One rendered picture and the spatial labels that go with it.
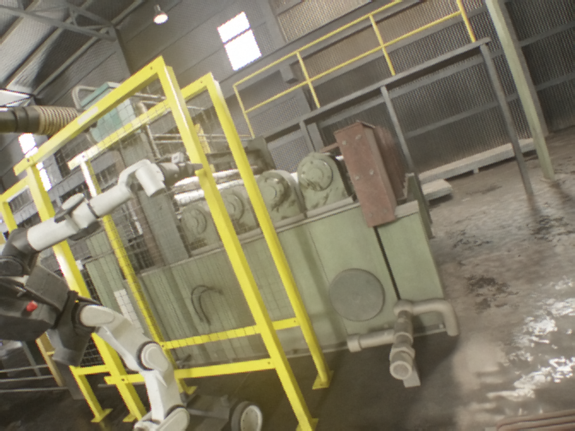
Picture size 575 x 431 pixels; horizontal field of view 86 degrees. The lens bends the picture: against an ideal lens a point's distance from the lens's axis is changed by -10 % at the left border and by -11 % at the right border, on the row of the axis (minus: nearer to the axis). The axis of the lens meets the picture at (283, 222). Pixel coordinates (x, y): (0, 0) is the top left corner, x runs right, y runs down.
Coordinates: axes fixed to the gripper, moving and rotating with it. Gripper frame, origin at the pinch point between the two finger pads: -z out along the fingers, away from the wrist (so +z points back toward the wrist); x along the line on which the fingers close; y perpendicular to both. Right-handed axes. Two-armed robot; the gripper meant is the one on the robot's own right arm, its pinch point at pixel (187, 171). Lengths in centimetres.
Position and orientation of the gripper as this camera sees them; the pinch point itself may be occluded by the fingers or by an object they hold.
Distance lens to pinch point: 142.2
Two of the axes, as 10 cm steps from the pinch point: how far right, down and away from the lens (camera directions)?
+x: -8.7, 2.9, 4.0
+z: -3.4, 2.2, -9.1
